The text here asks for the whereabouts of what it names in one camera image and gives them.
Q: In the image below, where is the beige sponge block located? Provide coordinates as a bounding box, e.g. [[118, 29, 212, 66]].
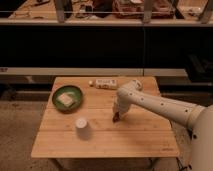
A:
[[57, 93, 75, 107]]

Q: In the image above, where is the long white shelf beam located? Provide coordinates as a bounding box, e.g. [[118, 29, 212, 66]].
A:
[[0, 67, 187, 84]]

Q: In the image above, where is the green bowl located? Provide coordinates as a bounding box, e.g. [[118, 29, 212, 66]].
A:
[[52, 85, 83, 112]]

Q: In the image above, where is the black floor cable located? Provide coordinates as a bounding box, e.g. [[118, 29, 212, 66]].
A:
[[175, 156, 193, 171]]

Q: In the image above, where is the white rectangular box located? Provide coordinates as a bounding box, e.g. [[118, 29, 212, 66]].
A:
[[95, 79, 118, 89]]

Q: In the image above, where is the wooden table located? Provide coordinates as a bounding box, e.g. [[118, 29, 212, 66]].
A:
[[31, 77, 179, 159]]

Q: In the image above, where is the white paper cup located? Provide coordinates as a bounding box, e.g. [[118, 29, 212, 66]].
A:
[[75, 117, 92, 140]]

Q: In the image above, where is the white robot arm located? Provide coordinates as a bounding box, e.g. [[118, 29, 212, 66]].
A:
[[113, 80, 213, 171]]

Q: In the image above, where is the red tray on shelf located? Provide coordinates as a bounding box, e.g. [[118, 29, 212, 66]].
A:
[[112, 0, 174, 19]]

